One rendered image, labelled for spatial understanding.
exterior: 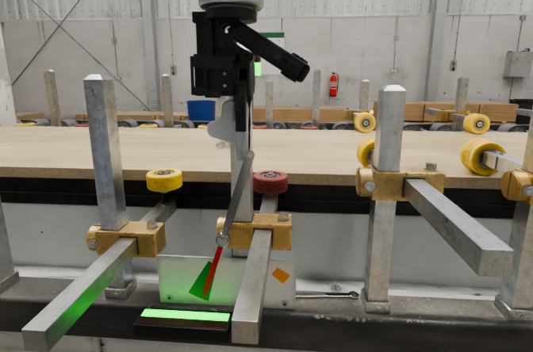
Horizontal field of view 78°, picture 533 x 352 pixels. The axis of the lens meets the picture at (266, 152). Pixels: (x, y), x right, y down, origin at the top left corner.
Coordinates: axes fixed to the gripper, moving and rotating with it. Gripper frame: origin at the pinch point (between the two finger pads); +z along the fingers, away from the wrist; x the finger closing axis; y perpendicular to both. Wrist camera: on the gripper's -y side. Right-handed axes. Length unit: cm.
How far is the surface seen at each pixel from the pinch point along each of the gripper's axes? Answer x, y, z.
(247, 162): 0.7, -0.3, 1.4
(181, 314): -2.0, 12.3, 31.3
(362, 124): -90, -36, 8
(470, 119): -90, -79, 5
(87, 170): -28, 44, 12
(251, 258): 4.8, -1.4, 15.2
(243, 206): -5.9, 1.3, 11.4
